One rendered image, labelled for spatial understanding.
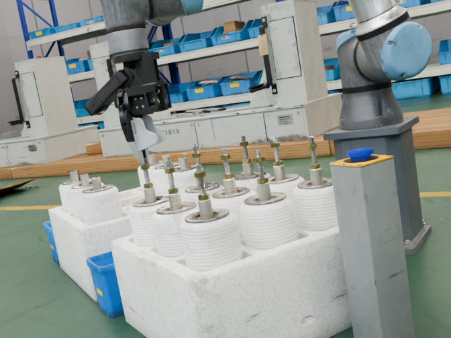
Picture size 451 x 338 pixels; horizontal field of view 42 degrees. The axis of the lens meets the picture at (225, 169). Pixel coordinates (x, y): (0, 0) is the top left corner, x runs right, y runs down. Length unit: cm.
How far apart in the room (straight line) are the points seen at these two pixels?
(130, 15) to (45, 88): 323
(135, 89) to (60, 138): 326
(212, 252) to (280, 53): 231
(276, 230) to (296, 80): 219
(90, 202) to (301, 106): 181
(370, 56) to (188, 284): 66
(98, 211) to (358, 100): 67
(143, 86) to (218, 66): 962
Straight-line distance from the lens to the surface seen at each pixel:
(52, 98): 438
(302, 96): 316
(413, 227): 149
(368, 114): 142
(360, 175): 90
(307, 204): 108
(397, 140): 142
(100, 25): 731
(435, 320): 113
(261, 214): 100
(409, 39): 131
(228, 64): 1063
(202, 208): 98
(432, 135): 284
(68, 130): 444
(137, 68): 116
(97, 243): 144
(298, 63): 314
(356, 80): 143
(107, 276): 132
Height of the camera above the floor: 48
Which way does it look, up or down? 9 degrees down
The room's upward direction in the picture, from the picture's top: 9 degrees counter-clockwise
